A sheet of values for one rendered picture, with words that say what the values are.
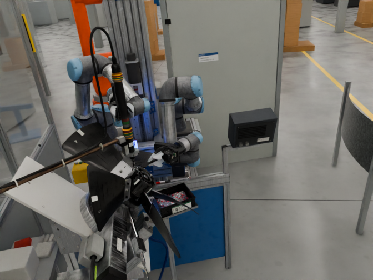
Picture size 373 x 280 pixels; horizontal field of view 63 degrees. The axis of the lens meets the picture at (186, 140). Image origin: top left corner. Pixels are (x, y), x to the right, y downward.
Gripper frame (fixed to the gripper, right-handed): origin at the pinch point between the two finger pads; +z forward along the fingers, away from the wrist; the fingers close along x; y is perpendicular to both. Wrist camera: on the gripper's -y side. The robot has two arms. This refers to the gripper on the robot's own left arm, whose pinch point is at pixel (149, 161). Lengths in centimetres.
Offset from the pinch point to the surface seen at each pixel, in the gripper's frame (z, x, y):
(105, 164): 24.2, -11.8, 0.7
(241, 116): -59, -8, 14
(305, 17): -1150, 129, -430
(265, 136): -69, 5, 26
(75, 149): 31.9, -19.1, -7.9
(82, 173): 17.9, 17.1, -38.2
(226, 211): -51, 61, 15
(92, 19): -545, 118, -967
